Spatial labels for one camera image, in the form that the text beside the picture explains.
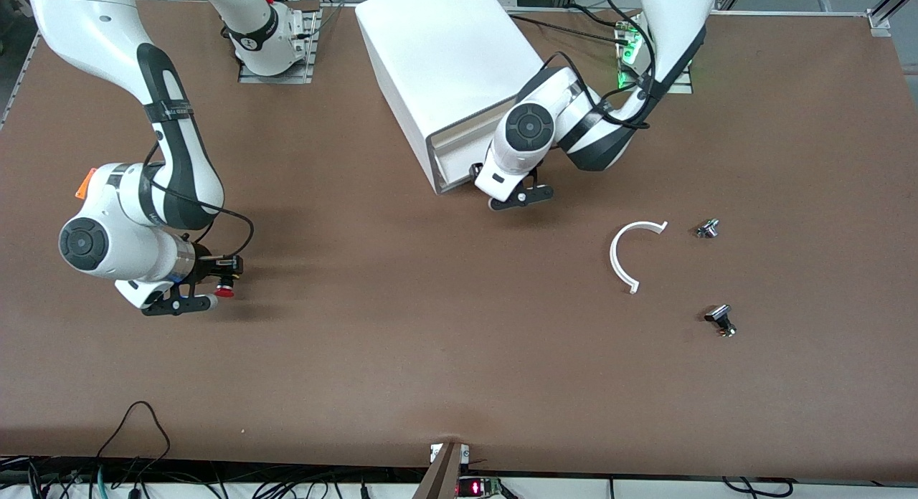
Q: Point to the orange button box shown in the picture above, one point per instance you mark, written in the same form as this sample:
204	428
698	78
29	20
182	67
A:
84	183

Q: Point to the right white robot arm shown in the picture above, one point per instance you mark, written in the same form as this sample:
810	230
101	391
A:
93	26

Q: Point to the white drawer cabinet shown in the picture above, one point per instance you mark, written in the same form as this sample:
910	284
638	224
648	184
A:
437	47

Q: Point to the brown angled post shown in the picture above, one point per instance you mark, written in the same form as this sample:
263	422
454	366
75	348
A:
439	474

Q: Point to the aluminium frame rail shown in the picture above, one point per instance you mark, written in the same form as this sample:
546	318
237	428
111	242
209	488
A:
889	8

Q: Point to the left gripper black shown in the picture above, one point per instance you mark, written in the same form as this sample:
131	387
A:
475	171

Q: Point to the white semicircular plastic bracket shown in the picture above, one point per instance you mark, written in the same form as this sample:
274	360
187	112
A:
615	259

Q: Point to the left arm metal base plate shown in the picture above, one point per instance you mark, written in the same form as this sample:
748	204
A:
681	87

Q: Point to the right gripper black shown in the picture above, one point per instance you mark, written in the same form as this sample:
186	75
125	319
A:
207	264

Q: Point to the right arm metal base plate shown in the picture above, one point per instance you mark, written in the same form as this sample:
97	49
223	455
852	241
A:
276	76

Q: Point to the black metal key switch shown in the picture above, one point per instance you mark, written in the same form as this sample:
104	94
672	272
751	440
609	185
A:
719	317

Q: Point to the red LED device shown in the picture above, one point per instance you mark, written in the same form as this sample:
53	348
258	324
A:
477	487

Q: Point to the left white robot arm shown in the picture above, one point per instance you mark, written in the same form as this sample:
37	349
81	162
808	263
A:
667	11

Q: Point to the red pushbutton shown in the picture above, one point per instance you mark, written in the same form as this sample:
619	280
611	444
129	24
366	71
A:
226	290

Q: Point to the chrome metal fitting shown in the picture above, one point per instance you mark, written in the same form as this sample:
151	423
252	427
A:
708	229

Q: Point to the white drawer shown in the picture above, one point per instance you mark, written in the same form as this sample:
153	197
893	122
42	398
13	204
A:
459	158

